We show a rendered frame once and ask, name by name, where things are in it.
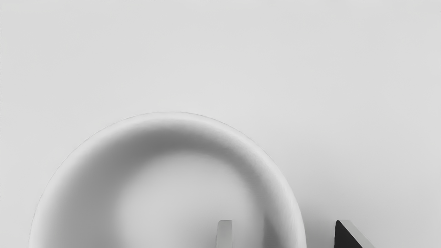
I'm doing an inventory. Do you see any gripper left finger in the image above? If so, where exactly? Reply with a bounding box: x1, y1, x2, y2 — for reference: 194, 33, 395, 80
216, 220, 233, 248

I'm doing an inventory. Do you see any white round bowl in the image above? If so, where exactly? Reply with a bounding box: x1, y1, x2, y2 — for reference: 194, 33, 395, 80
28, 111, 307, 248

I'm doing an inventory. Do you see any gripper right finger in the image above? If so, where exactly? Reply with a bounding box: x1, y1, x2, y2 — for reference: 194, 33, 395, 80
334, 220, 377, 248

